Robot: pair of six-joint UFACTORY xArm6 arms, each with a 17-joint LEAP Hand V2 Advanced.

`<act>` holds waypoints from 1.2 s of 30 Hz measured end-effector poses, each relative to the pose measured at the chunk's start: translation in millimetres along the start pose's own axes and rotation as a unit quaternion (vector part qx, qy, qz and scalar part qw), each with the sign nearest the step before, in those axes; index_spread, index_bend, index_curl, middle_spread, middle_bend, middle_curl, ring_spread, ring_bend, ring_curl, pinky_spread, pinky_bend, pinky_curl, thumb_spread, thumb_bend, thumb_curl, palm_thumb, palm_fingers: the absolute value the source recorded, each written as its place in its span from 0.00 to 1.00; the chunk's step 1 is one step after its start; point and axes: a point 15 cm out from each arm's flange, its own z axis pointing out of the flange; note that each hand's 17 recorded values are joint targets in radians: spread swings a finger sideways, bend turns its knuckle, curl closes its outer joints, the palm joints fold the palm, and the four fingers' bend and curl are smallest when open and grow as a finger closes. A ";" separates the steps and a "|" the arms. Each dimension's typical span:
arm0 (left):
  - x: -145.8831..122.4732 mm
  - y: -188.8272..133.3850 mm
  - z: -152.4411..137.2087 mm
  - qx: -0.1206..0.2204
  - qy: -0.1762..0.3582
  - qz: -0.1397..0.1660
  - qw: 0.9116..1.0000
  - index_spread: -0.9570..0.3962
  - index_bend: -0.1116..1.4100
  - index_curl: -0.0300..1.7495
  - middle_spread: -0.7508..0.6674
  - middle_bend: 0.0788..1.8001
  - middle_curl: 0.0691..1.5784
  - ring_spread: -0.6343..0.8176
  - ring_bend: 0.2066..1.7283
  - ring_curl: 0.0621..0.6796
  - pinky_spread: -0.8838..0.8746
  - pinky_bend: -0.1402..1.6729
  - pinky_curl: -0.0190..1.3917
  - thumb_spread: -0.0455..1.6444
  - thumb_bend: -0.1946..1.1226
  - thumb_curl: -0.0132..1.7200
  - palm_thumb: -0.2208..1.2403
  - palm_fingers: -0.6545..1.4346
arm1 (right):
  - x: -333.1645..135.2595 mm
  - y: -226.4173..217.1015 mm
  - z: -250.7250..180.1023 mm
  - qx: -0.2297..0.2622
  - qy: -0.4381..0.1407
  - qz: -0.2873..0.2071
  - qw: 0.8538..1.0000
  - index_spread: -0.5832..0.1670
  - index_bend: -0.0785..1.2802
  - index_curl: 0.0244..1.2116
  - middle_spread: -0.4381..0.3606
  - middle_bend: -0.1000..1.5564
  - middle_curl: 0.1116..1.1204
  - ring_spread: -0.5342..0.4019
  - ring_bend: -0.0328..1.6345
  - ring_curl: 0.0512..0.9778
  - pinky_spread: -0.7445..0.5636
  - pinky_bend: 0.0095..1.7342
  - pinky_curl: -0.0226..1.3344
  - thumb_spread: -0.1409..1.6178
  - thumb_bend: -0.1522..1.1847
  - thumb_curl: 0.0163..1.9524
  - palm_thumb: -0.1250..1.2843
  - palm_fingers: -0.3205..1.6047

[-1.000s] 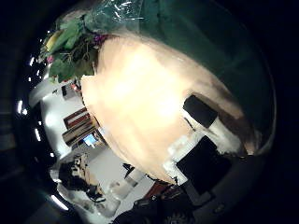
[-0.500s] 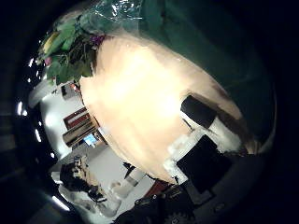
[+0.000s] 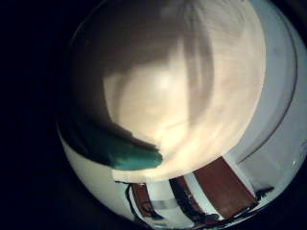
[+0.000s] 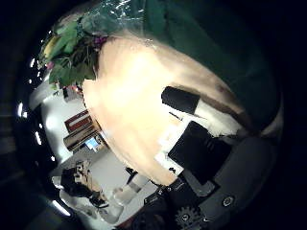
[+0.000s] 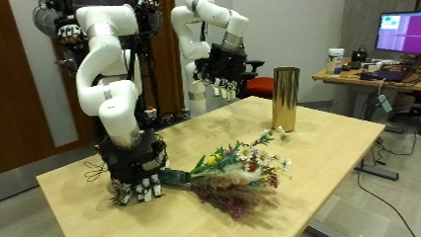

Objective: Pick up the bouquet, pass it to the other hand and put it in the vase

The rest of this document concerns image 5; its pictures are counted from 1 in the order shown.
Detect pale hanging tag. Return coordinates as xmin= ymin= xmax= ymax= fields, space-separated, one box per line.
xmin=375 ymin=94 xmax=393 ymax=114

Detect computer monitor with purple screen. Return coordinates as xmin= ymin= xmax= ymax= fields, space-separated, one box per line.
xmin=373 ymin=11 xmax=421 ymax=56

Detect white wipes canister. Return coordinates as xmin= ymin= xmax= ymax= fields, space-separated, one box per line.
xmin=325 ymin=47 xmax=346 ymax=78

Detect black office chair red seat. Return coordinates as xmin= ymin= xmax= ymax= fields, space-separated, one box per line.
xmin=236 ymin=59 xmax=275 ymax=100

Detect flower bouquet with green wrap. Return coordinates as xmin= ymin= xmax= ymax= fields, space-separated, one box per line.
xmin=157 ymin=125 xmax=294 ymax=221

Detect red emergency stop button box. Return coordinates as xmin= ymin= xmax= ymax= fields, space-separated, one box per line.
xmin=144 ymin=105 xmax=158 ymax=119

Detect thin black hand wires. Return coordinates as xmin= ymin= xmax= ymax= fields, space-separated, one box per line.
xmin=81 ymin=159 xmax=109 ymax=183

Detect brown wooden door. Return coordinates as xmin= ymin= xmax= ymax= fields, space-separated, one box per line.
xmin=0 ymin=0 xmax=96 ymax=174

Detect tall gold cylinder vase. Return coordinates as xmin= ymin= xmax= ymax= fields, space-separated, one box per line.
xmin=270 ymin=66 xmax=301 ymax=133

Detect black floor cable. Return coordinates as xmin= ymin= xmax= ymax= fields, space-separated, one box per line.
xmin=355 ymin=164 xmax=417 ymax=237

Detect black flat table foot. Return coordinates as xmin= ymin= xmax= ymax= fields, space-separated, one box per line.
xmin=353 ymin=163 xmax=401 ymax=182

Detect small black desk device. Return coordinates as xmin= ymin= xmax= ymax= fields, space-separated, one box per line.
xmin=350 ymin=45 xmax=369 ymax=64

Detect wooden office desk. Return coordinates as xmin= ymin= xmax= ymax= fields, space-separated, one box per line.
xmin=310 ymin=57 xmax=421 ymax=126

